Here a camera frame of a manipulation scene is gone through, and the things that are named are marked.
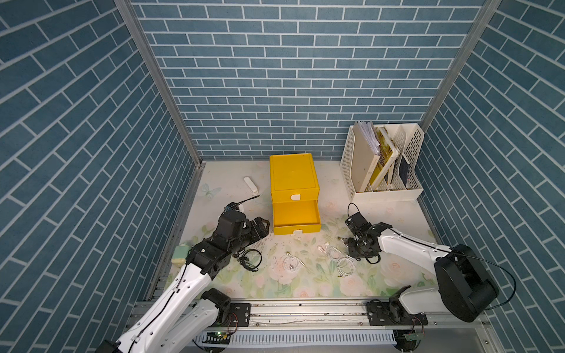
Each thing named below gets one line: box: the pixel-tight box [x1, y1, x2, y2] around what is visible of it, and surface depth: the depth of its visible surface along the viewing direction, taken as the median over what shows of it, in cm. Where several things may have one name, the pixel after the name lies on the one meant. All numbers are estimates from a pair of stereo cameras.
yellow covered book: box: [370, 126, 401, 188], surface depth 95 cm
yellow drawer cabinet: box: [269, 152, 322, 236], surface depth 88 cm
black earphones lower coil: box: [232, 248, 263, 273], surface depth 86 cm
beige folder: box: [350, 122, 381, 193], surface depth 91 cm
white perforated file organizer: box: [339, 122, 425, 202], surface depth 101 cm
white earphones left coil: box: [283, 251, 307, 272], surface depth 87 cm
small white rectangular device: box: [243, 176, 259, 195], surface depth 110 cm
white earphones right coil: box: [336, 255, 356, 278], surface depth 86 cm
